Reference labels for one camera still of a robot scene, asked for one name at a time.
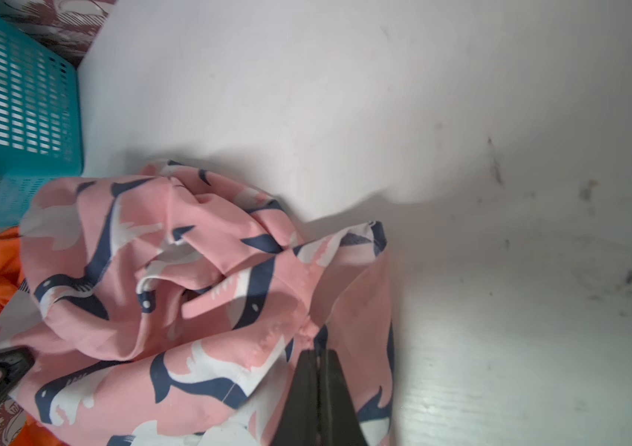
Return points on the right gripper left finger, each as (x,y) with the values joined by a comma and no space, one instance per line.
(299,424)

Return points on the teal plastic basket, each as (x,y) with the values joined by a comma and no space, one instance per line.
(40,122)

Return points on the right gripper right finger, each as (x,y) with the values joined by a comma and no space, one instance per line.
(339,424)

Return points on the orange garment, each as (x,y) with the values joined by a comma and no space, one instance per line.
(11,277)

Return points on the pink patterned garment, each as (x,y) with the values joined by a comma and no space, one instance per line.
(164,305)

